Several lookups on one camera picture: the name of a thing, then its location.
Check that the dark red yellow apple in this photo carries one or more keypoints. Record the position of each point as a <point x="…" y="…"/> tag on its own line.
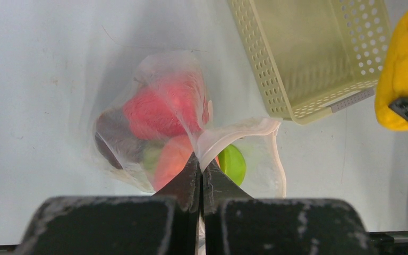
<point x="115" y="141"/>

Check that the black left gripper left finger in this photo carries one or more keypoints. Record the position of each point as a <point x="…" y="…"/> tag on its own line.
<point x="163" y="223"/>

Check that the yellow banana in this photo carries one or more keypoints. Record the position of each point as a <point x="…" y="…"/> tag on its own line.
<point x="393" y="82"/>

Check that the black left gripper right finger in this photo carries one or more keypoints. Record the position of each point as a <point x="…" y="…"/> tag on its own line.
<point x="236" y="223"/>

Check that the red bell pepper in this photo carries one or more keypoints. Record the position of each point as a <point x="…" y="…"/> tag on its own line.
<point x="168" y="107"/>

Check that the orange peach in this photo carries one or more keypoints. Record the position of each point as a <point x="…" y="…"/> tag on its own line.
<point x="173" y="157"/>

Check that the pale yellow perforated basket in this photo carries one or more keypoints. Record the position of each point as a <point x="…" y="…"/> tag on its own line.
<point x="312" y="58"/>

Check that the green leaf vegetable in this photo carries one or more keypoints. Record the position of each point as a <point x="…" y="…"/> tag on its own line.
<point x="232" y="163"/>

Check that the clear dotted zip bag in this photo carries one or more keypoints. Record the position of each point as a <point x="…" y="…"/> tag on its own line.
<point x="255" y="137"/>

